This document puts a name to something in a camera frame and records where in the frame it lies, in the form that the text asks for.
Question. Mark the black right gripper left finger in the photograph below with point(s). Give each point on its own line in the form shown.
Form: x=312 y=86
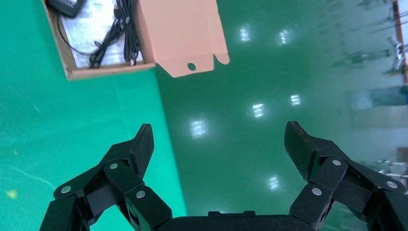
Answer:
x=127 y=181

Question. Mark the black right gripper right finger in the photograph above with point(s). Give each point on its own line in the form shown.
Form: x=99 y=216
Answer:
x=331 y=178

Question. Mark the brown cardboard box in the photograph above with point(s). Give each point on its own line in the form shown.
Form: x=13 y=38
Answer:
x=181 y=32

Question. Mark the green table cloth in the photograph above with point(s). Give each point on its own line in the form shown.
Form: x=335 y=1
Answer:
x=79 y=111

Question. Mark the white printed paper sheet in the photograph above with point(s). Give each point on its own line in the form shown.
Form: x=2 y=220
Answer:
x=89 y=28

